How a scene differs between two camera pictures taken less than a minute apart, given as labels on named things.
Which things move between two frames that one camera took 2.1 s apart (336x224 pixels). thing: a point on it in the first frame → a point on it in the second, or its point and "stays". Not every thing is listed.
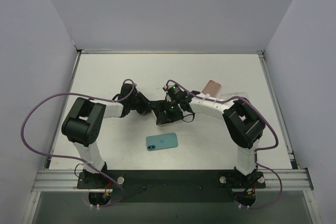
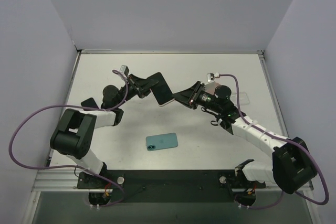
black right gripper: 168,115 → 196,94
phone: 211,88 stays
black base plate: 171,185 stays
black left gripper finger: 159,105 → 143,81
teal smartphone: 161,141 stays
